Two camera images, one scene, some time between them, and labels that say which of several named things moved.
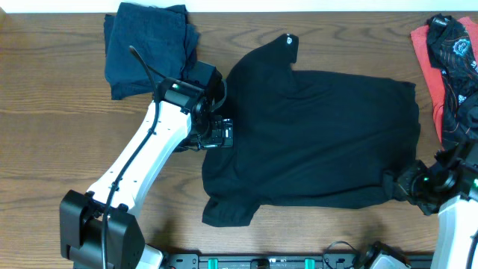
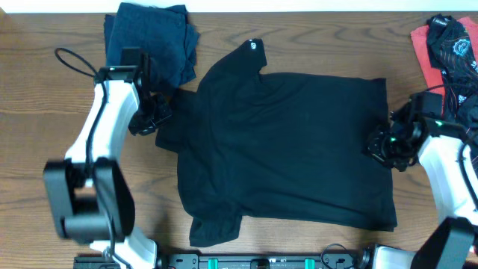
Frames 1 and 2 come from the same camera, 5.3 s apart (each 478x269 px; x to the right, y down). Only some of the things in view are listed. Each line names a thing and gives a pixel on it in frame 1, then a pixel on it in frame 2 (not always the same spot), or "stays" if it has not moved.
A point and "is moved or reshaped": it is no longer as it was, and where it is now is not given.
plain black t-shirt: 309,138 is moved or reshaped
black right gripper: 396,184 → 382,148
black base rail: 213,261 stays
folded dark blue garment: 163,35 stays
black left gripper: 220,135 → 150,122
